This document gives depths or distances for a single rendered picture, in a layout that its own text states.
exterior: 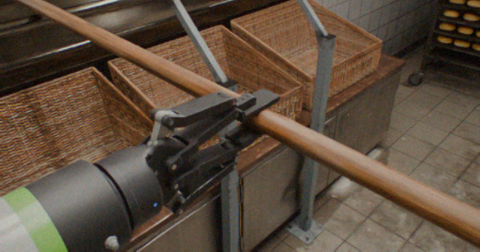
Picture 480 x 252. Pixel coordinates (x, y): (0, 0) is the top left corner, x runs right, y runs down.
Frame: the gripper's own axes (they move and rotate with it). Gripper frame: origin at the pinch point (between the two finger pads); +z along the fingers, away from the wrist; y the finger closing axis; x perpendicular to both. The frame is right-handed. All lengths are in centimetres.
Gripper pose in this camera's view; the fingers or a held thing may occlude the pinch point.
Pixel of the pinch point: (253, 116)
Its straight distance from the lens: 51.2
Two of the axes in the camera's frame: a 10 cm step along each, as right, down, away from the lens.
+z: 6.9, -3.9, 6.1
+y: 0.0, 8.4, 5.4
